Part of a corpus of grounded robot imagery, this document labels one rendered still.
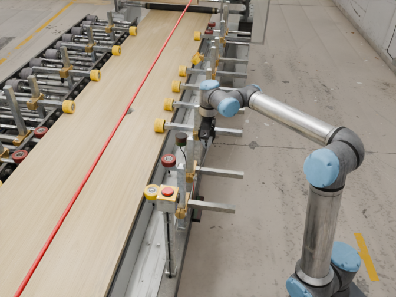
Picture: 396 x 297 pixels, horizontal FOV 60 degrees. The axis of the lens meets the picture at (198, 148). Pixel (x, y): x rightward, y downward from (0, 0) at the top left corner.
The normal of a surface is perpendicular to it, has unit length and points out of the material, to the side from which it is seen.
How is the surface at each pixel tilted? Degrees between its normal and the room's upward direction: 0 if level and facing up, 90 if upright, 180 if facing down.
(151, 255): 0
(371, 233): 0
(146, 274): 0
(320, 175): 82
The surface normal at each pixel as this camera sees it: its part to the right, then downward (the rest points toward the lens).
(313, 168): -0.83, 0.22
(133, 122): 0.03, -0.78
